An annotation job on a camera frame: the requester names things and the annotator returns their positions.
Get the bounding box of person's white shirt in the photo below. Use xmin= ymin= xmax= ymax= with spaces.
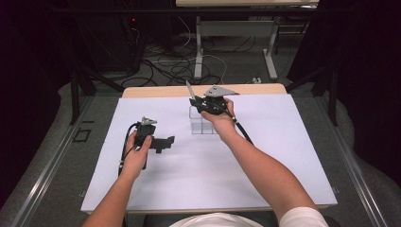
xmin=169 ymin=206 xmax=330 ymax=227

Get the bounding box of black metal stand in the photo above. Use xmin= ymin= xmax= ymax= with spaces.
xmin=284 ymin=61 xmax=339 ymax=118
xmin=69 ymin=61 xmax=126 ymax=126

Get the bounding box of hand-held gripper black cable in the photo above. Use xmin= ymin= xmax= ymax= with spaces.
xmin=117 ymin=122 xmax=140 ymax=178
xmin=224 ymin=106 xmax=255 ymax=146

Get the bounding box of right hand-held gripper black cable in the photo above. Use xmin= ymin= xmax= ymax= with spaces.
xmin=224 ymin=106 xmax=255 ymax=146

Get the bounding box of white table cover sheet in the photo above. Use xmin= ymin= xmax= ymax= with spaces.
xmin=80 ymin=94 xmax=339 ymax=213

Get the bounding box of left hand-held gripper black cable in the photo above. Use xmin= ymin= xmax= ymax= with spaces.
xmin=117 ymin=122 xmax=140 ymax=178

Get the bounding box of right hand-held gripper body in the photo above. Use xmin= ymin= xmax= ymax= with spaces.
xmin=197 ymin=84 xmax=240 ymax=116

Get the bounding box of desk with white legs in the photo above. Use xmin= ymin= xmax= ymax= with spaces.
xmin=175 ymin=0 xmax=320 ymax=81

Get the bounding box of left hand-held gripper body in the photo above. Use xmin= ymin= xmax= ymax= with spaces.
xmin=134 ymin=115 xmax=159 ymax=149

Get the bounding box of clear acrylic organizer box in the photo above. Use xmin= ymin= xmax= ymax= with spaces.
xmin=188 ymin=105 xmax=219 ymax=136

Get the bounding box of person's right hand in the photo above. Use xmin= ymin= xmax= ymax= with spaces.
xmin=200 ymin=97 xmax=237 ymax=137

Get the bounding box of person's left hand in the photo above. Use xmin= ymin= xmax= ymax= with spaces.
xmin=120 ymin=130 xmax=153 ymax=182

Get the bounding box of tangle of floor cables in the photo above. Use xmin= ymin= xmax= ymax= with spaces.
xmin=121 ymin=15 xmax=263 ymax=88

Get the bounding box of metal floor rail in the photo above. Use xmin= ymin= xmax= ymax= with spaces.
xmin=10 ymin=94 xmax=96 ymax=227
xmin=315 ymin=96 xmax=391 ymax=227

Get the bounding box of black computer tower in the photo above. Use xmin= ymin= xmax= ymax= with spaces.
xmin=77 ymin=13 xmax=144 ymax=74

